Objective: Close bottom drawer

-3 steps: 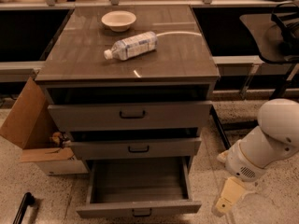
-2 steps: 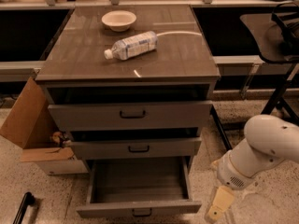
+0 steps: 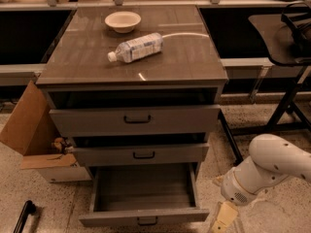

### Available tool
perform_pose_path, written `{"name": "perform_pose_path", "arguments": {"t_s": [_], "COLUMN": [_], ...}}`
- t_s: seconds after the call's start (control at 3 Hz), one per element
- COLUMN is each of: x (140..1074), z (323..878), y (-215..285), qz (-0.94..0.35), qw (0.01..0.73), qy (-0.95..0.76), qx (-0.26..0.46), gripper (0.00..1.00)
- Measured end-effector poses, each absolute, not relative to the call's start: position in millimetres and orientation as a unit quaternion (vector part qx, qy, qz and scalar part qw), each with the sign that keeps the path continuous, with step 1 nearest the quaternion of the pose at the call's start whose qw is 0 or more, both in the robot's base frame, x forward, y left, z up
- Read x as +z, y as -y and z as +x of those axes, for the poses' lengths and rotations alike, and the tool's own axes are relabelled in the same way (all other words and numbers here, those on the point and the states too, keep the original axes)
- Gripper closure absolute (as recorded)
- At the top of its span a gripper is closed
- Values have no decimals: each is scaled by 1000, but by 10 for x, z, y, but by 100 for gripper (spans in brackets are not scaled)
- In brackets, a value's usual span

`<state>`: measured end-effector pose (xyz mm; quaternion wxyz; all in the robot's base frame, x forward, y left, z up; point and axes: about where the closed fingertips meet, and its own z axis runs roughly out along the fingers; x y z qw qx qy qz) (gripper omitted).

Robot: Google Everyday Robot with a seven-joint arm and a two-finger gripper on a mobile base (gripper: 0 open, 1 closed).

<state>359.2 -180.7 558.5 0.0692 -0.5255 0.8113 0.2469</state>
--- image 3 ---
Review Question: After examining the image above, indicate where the grey bottom drawer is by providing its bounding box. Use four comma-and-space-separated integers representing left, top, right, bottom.
80, 163, 209, 227

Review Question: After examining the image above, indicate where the grey drawer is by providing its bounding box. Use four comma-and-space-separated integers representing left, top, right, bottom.
73, 143, 209, 167
80, 163, 209, 227
50, 105, 220, 137

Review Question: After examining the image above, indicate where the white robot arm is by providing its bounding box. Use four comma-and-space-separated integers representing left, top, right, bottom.
208, 134, 311, 233

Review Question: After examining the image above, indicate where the grey middle drawer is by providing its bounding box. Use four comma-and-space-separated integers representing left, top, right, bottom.
73, 143, 209, 167

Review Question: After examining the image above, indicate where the grey drawer cabinet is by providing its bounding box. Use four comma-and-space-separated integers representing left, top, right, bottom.
35, 5, 229, 180

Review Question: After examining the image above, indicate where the grey top drawer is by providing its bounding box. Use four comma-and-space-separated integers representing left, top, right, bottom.
50, 105, 220, 137

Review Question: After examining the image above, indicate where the clear plastic water bottle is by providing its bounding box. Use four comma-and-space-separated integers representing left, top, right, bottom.
107, 33, 163, 63

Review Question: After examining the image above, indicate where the black side table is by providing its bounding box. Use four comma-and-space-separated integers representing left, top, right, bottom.
219, 15, 311, 166

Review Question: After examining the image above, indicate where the black bar on floor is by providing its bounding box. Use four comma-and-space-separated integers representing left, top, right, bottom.
13, 200, 36, 233

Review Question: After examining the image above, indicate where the black bag on table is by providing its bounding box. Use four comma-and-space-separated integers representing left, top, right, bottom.
281, 2, 311, 58

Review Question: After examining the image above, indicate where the open cardboard box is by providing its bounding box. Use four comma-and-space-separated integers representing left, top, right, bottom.
0, 82, 91, 183

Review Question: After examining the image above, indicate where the white ceramic bowl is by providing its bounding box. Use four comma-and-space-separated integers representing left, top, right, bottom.
105, 12, 141, 33

